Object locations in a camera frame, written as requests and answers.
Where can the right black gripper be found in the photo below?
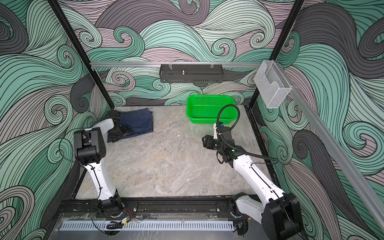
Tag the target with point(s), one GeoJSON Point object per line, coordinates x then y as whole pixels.
{"type": "Point", "coordinates": [208, 142]}

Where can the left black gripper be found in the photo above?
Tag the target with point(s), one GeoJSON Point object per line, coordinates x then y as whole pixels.
{"type": "Point", "coordinates": [126, 130]}

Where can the dark blue denim trousers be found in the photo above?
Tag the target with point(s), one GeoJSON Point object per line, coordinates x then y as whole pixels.
{"type": "Point", "coordinates": [140, 121]}

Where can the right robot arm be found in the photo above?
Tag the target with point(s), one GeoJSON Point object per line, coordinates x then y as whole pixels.
{"type": "Point", "coordinates": [278, 212]}

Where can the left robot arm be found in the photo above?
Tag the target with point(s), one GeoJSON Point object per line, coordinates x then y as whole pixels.
{"type": "Point", "coordinates": [90, 152]}

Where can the green plastic basket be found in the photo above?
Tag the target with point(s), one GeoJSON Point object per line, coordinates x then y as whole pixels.
{"type": "Point", "coordinates": [204, 109]}

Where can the black front mounting rail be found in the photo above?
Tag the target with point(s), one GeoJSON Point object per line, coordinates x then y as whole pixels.
{"type": "Point", "coordinates": [213, 206]}

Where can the back aluminium rail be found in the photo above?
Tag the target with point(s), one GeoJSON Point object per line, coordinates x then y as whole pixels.
{"type": "Point", "coordinates": [137, 64]}

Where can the aluminium rail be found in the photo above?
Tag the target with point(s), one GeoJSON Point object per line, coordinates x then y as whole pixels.
{"type": "Point", "coordinates": [137, 64]}
{"type": "Point", "coordinates": [305, 97]}

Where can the clear plastic wall bin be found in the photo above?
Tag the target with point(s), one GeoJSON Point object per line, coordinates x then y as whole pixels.
{"type": "Point", "coordinates": [272, 83]}

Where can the black perforated wall shelf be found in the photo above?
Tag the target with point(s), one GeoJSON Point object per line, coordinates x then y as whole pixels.
{"type": "Point", "coordinates": [200, 75]}

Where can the right aluminium rail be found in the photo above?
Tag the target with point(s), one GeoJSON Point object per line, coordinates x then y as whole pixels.
{"type": "Point", "coordinates": [305, 97]}

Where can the white slotted cable duct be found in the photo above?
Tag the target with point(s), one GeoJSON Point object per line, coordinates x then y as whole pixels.
{"type": "Point", "coordinates": [150, 226]}

